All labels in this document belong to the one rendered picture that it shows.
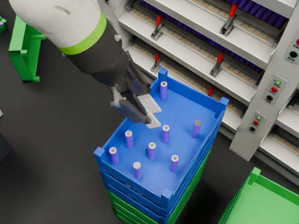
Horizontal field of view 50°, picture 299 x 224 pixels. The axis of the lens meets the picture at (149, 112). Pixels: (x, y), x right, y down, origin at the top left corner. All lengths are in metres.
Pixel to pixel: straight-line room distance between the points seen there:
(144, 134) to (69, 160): 0.60
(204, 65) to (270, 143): 0.38
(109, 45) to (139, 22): 0.77
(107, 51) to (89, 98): 1.00
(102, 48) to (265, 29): 0.59
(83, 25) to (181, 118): 0.46
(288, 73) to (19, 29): 1.15
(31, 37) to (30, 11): 1.35
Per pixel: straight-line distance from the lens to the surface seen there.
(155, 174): 0.80
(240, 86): 1.14
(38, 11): 0.47
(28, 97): 1.60
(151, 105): 0.73
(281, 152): 1.28
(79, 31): 0.50
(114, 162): 0.80
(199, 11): 1.06
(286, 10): 0.87
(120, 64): 0.57
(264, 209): 1.00
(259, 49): 0.99
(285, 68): 0.96
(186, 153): 0.83
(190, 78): 1.35
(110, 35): 0.54
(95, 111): 1.48
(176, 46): 1.22
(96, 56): 0.53
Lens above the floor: 1.23
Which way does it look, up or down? 58 degrees down
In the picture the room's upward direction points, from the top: straight up
